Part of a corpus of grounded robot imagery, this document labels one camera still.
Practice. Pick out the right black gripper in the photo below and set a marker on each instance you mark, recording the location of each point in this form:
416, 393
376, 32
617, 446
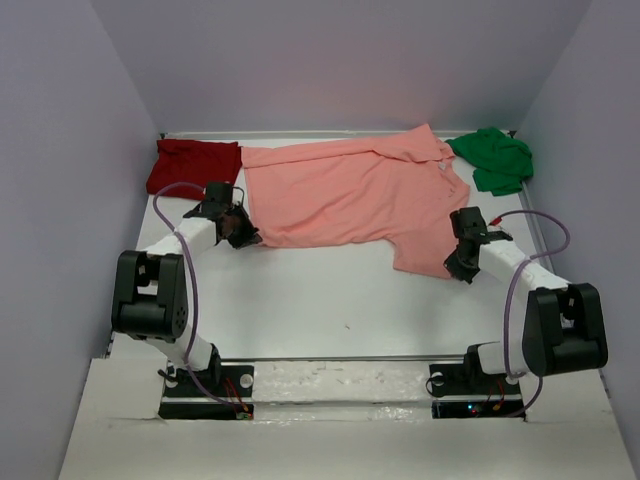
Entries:
462, 274

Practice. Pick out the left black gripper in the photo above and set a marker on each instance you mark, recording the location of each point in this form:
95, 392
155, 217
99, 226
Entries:
249, 235

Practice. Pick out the pink t shirt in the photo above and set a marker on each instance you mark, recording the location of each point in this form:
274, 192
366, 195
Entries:
400, 188

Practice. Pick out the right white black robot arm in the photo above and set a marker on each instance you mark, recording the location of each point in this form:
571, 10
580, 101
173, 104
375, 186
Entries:
550, 326

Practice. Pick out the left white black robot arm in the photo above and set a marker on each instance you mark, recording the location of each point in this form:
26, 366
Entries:
156, 293

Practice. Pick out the red folded t shirt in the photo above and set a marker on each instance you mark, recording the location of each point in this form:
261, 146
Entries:
194, 162

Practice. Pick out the green crumpled t shirt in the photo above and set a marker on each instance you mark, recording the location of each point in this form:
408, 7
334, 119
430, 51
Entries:
501, 163

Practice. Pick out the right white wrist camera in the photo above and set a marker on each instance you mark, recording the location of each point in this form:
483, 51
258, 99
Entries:
496, 233

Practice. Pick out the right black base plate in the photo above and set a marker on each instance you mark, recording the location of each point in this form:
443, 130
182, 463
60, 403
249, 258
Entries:
458, 394

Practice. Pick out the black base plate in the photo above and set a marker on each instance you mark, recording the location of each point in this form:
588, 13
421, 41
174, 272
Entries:
226, 394
458, 394

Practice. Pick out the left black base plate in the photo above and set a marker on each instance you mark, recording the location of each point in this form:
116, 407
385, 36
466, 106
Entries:
226, 394

